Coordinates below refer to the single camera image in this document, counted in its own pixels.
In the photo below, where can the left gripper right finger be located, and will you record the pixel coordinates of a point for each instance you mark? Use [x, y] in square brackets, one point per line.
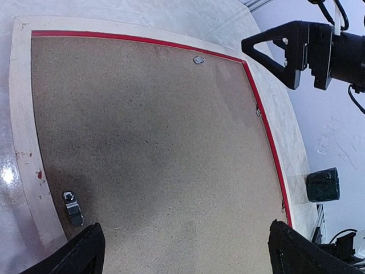
[290, 252]

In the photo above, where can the dark green mug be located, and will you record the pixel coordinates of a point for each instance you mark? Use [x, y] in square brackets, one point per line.
[323, 186]

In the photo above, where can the brown backing board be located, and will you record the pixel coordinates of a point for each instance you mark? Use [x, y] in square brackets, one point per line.
[168, 156]

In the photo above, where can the red wooden picture frame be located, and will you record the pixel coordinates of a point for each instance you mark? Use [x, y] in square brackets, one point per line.
[273, 102]

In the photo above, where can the right aluminium post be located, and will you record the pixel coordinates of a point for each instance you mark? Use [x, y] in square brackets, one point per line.
[254, 5]

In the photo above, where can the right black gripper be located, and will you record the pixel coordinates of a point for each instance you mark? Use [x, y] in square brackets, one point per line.
[283, 51]

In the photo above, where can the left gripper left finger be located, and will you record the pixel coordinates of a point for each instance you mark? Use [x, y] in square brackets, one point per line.
[84, 253]

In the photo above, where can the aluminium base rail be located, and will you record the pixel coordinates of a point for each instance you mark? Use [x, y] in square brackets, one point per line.
[318, 235]

